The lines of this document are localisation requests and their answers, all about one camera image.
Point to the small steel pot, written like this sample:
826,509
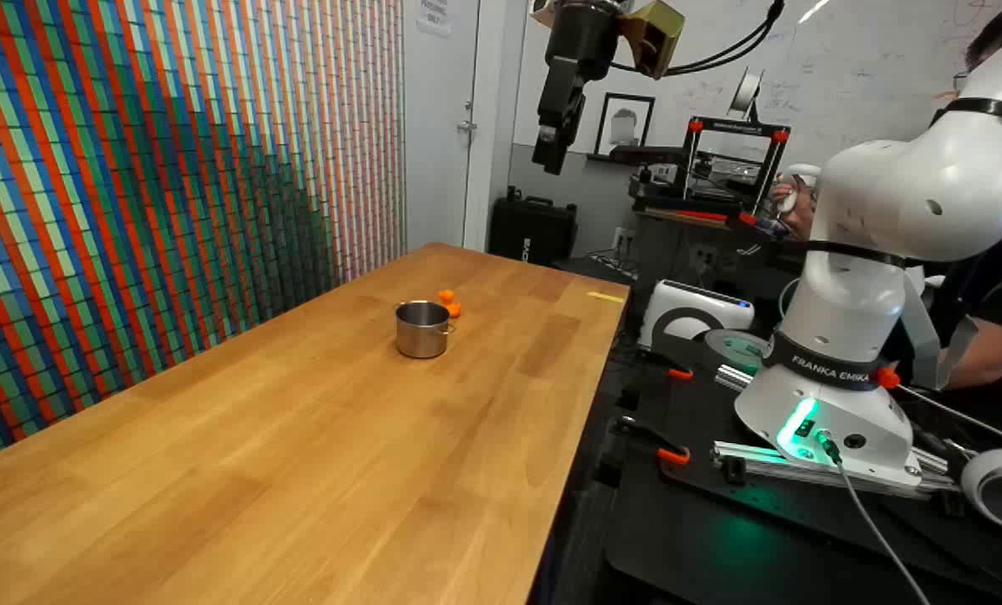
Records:
422,328

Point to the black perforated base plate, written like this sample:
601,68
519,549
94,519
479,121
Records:
720,538

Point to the yellow wrist camera box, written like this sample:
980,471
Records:
653,36

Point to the orange black clamp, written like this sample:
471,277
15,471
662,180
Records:
662,447
671,369

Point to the white box device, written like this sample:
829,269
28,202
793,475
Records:
687,310

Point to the black orange 3D printer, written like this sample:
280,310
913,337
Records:
720,165

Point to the orange rubber duck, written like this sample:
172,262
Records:
452,302

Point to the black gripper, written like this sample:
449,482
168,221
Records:
584,39

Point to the black case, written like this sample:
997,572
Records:
533,227

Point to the framed portrait picture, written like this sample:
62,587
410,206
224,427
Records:
624,121

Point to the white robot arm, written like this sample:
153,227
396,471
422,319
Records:
877,206

